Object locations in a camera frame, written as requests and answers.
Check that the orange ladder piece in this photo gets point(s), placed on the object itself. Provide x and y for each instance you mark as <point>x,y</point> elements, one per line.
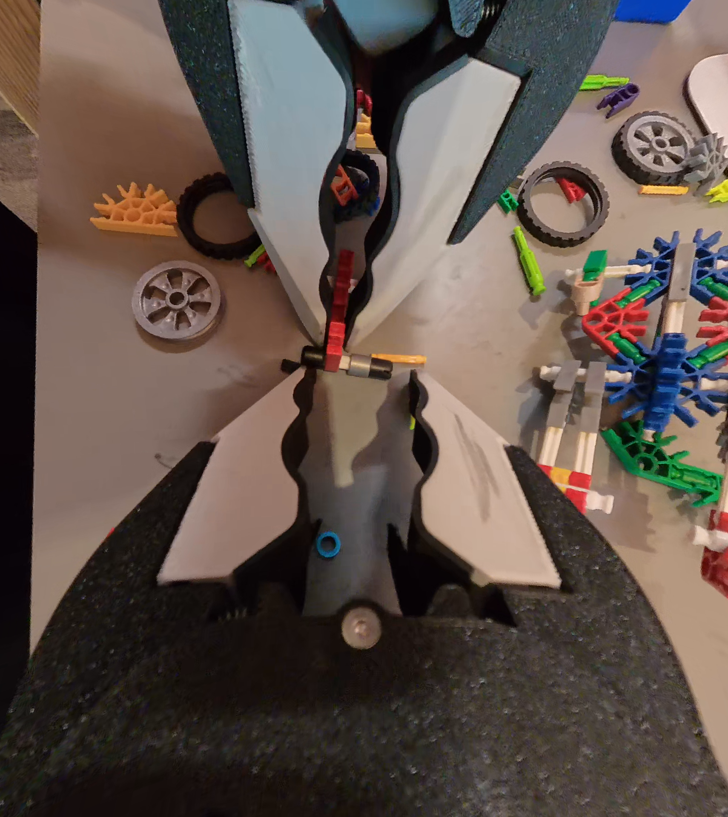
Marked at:
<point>340,188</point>

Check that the lime green rod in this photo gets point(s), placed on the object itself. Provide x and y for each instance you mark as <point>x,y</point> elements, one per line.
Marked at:
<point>529,260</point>
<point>603,81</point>
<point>253,256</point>

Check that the grey spoked wheel hub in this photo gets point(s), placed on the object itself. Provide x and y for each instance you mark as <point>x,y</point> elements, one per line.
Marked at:
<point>159,313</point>

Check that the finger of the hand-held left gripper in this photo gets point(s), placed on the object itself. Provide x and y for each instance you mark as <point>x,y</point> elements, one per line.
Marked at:
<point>447,166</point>
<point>287,159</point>

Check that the small red connector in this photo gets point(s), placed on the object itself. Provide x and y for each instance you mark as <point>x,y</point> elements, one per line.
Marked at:
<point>571,188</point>

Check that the yellow fan connector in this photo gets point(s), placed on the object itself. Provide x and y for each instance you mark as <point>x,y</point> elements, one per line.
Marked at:
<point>364,134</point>
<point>134,214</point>

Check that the grey snowflake connector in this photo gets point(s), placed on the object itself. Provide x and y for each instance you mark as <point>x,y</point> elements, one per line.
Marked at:
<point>709,163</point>

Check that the red connector rod assembly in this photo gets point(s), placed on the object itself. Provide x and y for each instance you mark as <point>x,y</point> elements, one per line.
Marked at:
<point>337,332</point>

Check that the black rubber tire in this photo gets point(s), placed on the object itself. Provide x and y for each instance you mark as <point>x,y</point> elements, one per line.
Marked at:
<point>528,207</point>
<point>361,166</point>
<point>188,220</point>

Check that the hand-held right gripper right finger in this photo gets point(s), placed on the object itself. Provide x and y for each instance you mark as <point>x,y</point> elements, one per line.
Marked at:
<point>479,498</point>

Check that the grey wheel with black tire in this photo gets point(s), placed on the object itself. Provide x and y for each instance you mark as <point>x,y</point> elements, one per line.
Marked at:
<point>642,137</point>

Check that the red fan connector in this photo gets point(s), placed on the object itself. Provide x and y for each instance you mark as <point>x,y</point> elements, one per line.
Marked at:
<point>363,102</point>

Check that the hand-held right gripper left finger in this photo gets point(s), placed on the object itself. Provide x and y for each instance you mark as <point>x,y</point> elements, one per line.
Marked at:
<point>236,498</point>

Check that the purple clip connector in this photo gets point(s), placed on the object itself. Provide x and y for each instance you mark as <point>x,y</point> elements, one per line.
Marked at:
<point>619,99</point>

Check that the blue plastic bin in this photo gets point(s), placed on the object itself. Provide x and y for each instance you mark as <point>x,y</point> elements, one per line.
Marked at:
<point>651,9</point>

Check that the orange short rod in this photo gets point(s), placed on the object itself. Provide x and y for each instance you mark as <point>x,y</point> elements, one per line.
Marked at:
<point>663,189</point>
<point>405,359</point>

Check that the green clip connector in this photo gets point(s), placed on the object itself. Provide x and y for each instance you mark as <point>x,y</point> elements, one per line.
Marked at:
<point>508,201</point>

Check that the multicolour construction toy model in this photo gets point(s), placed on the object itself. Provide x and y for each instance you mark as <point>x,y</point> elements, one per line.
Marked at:
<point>664,376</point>

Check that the red snowflake connector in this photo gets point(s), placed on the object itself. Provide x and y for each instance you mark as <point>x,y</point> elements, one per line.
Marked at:
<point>268,263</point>

